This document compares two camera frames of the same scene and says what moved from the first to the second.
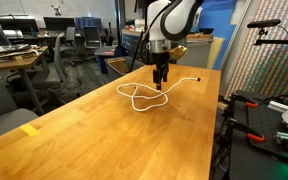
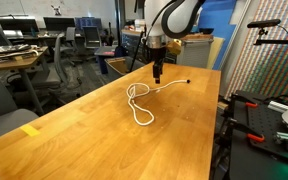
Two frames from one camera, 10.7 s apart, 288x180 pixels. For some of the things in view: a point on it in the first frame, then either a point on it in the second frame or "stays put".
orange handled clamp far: [239, 97] stays put
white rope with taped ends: [153, 87] -> [150, 89]
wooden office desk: [20, 57] stays put
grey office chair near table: [1, 115] stays put
